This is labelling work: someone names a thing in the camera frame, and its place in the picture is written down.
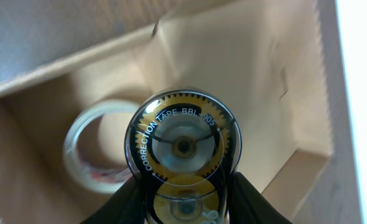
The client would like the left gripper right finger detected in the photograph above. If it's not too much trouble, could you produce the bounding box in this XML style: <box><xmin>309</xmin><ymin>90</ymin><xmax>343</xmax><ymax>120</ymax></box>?
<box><xmin>227</xmin><ymin>172</ymin><xmax>292</xmax><ymax>224</ymax></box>

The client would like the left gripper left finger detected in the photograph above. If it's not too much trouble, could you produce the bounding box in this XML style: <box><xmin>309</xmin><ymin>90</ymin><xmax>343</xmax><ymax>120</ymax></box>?
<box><xmin>80</xmin><ymin>177</ymin><xmax>146</xmax><ymax>224</ymax></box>

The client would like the clear tape roll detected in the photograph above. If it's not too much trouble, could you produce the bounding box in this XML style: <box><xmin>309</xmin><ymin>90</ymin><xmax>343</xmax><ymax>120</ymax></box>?
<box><xmin>63</xmin><ymin>100</ymin><xmax>139</xmax><ymax>194</ymax></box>

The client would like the brown cardboard box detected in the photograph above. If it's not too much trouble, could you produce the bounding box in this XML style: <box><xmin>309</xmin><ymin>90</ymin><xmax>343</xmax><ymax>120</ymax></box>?
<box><xmin>0</xmin><ymin>1</ymin><xmax>333</xmax><ymax>223</ymax></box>

